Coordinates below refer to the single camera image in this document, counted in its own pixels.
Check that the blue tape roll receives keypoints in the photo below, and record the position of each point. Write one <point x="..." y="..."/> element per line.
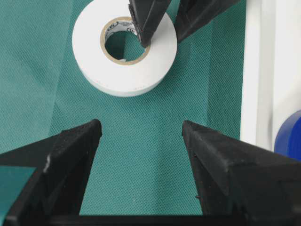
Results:
<point x="288" y="139"/>

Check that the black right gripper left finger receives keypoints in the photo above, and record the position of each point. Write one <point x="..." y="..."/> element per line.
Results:
<point x="49" y="177"/>

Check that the white tape roll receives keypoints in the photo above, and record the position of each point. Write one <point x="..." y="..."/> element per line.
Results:
<point x="97" y="22"/>

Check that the green table cloth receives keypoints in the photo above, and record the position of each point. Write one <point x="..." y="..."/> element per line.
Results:
<point x="141" y="165"/>

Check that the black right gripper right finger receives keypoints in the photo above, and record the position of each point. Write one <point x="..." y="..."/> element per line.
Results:
<point x="235" y="178"/>

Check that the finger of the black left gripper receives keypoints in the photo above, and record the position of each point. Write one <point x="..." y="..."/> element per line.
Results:
<point x="194" y="14"/>
<point x="146" y="16"/>

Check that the white plastic tray case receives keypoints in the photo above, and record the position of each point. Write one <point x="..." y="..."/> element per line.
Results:
<point x="271" y="90"/>

